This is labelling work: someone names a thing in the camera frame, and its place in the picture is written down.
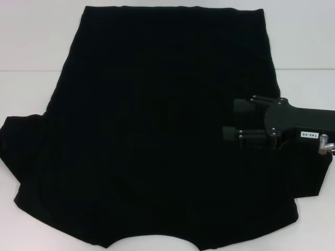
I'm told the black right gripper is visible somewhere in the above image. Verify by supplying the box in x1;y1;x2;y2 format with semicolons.
221;95;335;157

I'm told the black t-shirt with FREE print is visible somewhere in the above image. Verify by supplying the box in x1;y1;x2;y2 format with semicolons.
0;4;331;235

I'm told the right arm cable with connector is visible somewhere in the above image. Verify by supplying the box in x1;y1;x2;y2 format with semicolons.
318;133;335;155

